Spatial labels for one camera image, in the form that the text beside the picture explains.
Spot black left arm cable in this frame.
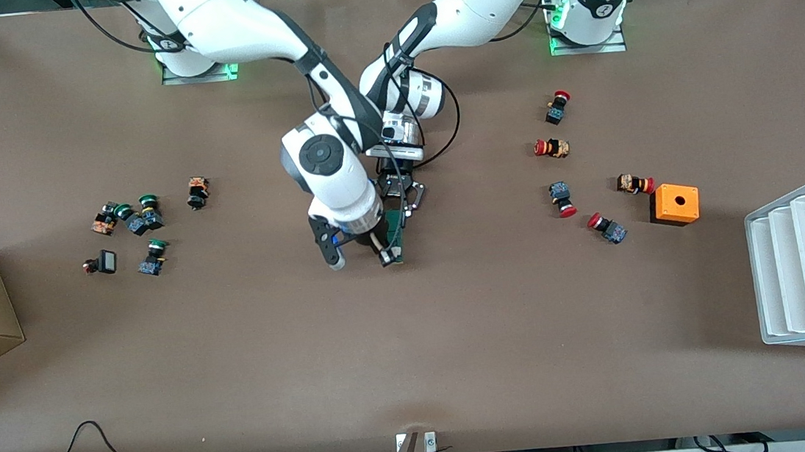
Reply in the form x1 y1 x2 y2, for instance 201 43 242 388
382 37 466 173

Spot black square switch red tip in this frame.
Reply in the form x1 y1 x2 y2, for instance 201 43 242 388
80 248 120 278

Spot red button blue base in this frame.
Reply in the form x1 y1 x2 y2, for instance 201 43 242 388
585 209 629 248
548 180 579 220

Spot red mushroom button black base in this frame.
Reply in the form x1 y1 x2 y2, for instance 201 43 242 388
543 89 574 127

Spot green push button switch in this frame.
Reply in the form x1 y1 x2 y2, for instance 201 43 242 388
112 201 150 239
136 237 171 279
137 193 168 233

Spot orange box with hole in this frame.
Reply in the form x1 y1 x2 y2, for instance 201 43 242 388
646 181 703 231

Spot red button orange black base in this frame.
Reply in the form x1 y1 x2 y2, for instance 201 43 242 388
532 136 573 162
615 171 658 198

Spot black cables below table edge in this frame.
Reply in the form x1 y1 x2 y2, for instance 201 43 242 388
691 425 805 452

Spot black orange button switch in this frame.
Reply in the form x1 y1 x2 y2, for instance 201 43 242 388
89 201 122 239
185 175 213 211

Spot aluminium arm base plate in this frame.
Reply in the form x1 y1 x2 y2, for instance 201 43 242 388
160 54 243 88
546 12 629 60

